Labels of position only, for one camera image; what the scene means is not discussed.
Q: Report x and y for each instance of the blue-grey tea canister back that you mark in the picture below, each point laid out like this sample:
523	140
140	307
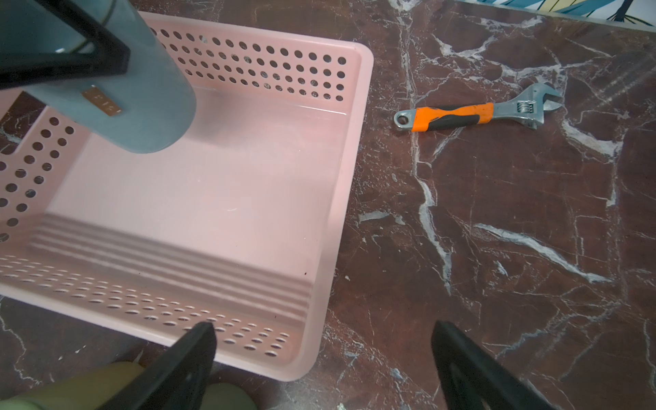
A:
144	110

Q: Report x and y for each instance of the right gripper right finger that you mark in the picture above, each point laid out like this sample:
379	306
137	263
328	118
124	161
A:
472	379

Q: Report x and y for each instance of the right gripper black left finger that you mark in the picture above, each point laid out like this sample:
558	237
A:
177	379

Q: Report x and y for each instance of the green tea canister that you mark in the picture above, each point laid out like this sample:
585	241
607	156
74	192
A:
92	389

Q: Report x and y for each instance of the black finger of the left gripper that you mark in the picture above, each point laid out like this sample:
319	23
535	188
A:
46	41

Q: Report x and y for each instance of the pink plastic basket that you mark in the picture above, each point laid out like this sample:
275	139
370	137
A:
238	223

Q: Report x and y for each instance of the orange adjustable wrench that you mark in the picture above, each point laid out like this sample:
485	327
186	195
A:
528	109

